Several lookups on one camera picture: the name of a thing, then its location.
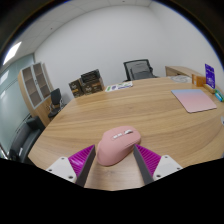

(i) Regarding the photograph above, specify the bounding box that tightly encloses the orange cardboard box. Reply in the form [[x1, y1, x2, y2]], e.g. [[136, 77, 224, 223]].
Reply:
[[191, 73, 208, 88]]

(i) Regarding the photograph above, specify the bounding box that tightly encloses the black mesh office chair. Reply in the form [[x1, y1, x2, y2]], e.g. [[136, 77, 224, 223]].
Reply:
[[123, 58, 158, 82]]

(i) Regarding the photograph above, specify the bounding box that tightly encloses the pink computer mouse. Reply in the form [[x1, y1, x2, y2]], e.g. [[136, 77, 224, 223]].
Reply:
[[96, 125, 142, 167]]

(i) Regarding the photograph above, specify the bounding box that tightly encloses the teal green packet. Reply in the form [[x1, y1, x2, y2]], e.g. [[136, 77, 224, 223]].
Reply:
[[214, 89, 224, 103]]

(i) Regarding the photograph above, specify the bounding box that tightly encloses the black visitor chair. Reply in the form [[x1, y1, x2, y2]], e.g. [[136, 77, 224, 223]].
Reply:
[[47, 87, 67, 119]]

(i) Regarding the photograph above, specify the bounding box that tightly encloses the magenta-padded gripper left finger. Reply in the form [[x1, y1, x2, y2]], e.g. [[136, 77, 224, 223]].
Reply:
[[45, 144, 98, 188]]

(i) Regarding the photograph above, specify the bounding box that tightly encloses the wooden side desk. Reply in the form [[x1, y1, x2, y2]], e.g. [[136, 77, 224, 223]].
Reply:
[[164, 65, 204, 79]]

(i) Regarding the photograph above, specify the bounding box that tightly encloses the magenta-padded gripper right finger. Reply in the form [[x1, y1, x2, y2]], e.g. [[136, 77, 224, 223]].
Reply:
[[133, 144, 184, 186]]

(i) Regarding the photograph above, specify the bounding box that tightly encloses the purple retail package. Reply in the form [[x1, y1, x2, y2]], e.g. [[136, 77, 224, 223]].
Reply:
[[204, 63, 216, 90]]

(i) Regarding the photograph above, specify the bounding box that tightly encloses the pink-blue gradient mouse pad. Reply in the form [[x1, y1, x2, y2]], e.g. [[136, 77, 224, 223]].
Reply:
[[170, 88, 218, 114]]

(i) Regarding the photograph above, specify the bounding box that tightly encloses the dark brown printed box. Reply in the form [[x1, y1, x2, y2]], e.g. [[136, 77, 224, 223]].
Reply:
[[81, 77, 105, 96]]

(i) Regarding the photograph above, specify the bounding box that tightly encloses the wooden shelf unit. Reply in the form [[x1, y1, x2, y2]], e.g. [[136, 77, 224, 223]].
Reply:
[[17, 61, 54, 128]]

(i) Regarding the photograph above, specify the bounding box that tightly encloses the black printed box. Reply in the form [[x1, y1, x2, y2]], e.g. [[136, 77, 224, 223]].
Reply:
[[80, 69, 101, 84]]

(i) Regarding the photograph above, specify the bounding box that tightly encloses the brown cardboard box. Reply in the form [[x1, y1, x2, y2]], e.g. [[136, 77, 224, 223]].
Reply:
[[68, 78, 84, 98]]

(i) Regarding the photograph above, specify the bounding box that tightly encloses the ceiling light panel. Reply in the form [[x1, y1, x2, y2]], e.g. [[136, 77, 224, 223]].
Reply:
[[2, 41, 23, 66]]

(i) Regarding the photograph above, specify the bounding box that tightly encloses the black leather armchair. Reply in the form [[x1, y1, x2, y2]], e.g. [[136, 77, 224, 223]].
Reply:
[[8, 114, 46, 164]]

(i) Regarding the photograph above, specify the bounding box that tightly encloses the white sticker sheet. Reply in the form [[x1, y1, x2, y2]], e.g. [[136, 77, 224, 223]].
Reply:
[[105, 81, 134, 93]]

